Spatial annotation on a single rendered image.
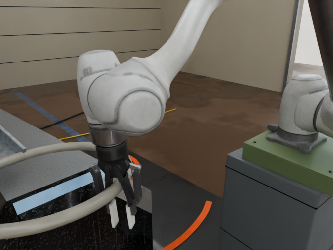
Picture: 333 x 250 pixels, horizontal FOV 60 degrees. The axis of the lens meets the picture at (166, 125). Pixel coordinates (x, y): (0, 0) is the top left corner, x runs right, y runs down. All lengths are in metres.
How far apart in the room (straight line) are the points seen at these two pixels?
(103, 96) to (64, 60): 6.27
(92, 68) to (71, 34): 6.16
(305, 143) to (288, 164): 0.13
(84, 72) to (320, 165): 0.87
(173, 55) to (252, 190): 0.85
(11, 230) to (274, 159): 0.90
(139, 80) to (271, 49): 5.46
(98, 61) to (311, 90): 0.81
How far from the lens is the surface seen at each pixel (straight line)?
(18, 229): 0.68
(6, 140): 1.17
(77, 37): 6.83
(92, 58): 0.62
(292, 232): 1.26
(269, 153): 1.19
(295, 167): 1.15
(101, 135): 0.65
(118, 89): 0.46
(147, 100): 0.45
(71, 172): 1.10
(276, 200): 1.23
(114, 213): 0.80
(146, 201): 1.31
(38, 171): 1.14
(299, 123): 1.20
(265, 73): 5.97
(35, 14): 6.53
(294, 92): 1.19
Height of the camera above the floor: 1.37
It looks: 21 degrees down
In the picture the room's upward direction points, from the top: straight up
